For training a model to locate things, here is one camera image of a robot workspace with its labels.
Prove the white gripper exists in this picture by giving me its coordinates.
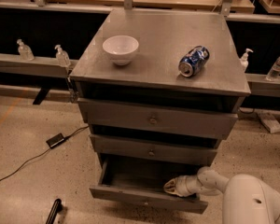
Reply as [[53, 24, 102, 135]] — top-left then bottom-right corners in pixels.
[[163, 175, 203, 197]]

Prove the grey bottom drawer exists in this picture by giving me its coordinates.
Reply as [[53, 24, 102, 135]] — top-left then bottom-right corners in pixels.
[[90, 155, 208, 214]]

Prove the grey drawer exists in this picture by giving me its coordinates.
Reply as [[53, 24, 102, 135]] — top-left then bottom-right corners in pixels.
[[77, 98, 238, 139], [90, 155, 208, 214], [90, 134, 217, 166]]

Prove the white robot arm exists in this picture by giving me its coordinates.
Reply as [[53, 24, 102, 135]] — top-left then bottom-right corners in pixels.
[[163, 167, 280, 224]]

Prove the grey middle drawer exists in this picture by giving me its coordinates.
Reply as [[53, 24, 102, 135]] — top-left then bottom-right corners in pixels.
[[90, 134, 217, 166]]

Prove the grey top drawer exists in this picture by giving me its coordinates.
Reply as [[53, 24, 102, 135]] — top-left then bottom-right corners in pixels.
[[77, 98, 238, 139]]

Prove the grey wooden drawer cabinet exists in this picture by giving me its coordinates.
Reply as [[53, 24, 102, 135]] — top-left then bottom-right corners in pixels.
[[69, 8, 252, 179]]

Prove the grey block on floor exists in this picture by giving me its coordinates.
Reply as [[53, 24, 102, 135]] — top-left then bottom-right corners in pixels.
[[258, 113, 280, 133]]

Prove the crushed blue soda can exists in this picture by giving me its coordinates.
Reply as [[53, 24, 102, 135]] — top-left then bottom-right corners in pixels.
[[178, 46, 210, 77]]

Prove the black power adapter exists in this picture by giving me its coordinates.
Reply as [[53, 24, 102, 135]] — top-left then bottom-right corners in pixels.
[[46, 133, 65, 149]]

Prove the white pump bottle right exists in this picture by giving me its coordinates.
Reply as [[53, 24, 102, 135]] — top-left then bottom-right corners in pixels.
[[240, 49, 253, 70]]

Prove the white ceramic bowl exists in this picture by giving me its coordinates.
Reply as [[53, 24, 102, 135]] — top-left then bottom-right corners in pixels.
[[103, 35, 139, 65]]

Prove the clear plastic bottle right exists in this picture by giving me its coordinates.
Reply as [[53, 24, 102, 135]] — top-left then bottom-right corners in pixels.
[[266, 57, 280, 81]]

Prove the clear pump bottle near cabinet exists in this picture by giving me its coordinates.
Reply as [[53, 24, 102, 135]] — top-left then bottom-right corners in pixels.
[[55, 45, 71, 67]]

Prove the clear pump bottle far left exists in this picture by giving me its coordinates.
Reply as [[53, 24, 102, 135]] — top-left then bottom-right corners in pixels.
[[17, 39, 35, 61]]

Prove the black power cable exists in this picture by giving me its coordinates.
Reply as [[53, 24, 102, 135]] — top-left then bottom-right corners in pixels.
[[0, 125, 90, 187]]

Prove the black cylindrical handle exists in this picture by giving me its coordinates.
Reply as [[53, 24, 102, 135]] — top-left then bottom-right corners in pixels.
[[46, 199, 63, 224]]

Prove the grey metal shelf rail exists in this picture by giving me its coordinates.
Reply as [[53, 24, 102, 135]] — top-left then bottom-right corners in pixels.
[[0, 53, 67, 78]]

